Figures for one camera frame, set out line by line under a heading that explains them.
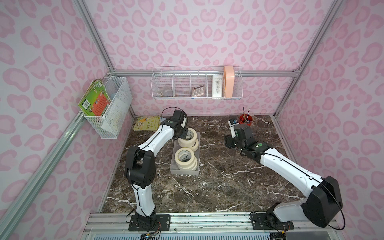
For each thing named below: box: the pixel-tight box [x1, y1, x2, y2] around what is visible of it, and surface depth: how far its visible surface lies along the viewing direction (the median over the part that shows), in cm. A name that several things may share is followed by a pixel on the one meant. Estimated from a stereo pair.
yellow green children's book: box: [133, 115, 161, 132], surface depth 119 cm
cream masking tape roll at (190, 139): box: [177, 127, 197, 148], surface depth 93 cm
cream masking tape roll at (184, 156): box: [174, 147, 195, 166], surface depth 89 cm
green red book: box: [78, 78, 112, 117], surface depth 73 cm
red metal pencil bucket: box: [238, 114, 253, 127], surface depth 106 cm
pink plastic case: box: [224, 65, 235, 98], surface depth 85 cm
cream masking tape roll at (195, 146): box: [188, 138, 199, 152], surface depth 100 cm
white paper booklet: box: [101, 97, 128, 133], surface depth 86 cm
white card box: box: [211, 75, 223, 98], surface depth 95 cm
